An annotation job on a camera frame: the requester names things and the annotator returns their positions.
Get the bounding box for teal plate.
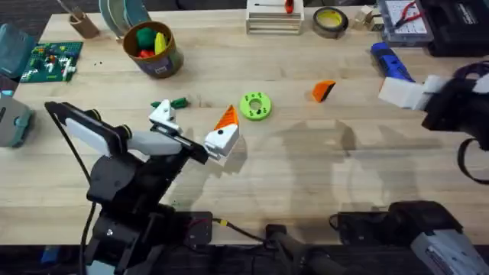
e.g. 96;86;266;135
122;0;152;28

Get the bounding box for left wrist black flat plate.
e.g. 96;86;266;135
44;100;133;158

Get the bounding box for brown tub with toy vegetables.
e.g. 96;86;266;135
122;20;185;80

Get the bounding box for green toy vegetable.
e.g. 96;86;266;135
150;96;190;110

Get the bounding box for blue electric screwdriver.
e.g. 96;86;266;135
369;41;416;83

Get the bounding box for green disc with holes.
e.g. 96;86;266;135
238;91;274;122

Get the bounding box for pale green plate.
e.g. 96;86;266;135
108;0;129;38

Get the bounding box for tape roll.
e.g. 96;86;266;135
312;6;350;40

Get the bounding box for blue-grey plate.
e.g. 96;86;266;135
98;0;118;37

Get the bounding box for black cable loop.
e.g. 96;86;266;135
456;137;489;186

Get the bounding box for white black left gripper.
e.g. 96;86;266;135
125;99;241;173

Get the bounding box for green board with toy blocks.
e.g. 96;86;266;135
19;40;84;84

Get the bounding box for black tool case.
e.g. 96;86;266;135
419;0;489;59

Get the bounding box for black stand post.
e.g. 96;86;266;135
264;224;347;275

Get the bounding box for black rail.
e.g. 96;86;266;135
0;243;489;275

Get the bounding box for brown wooden cup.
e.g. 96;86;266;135
56;0;102;40

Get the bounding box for small wooden blocks heap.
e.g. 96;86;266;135
352;5;385;33

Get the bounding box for red-handled screwdriver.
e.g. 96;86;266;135
254;0;296;15

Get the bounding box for white slatted box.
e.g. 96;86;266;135
245;0;306;36

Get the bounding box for teal soft bag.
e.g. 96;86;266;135
0;23;36;80

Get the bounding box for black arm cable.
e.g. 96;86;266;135
52;110;97;275

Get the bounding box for black cable with yellow plug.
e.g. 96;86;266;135
212;217;269;244

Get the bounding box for grey box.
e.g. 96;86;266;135
0;92;35;149

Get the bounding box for orange ribbed wedge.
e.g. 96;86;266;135
311;79;338;104

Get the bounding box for parts box with red pliers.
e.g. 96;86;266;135
375;0;436;48

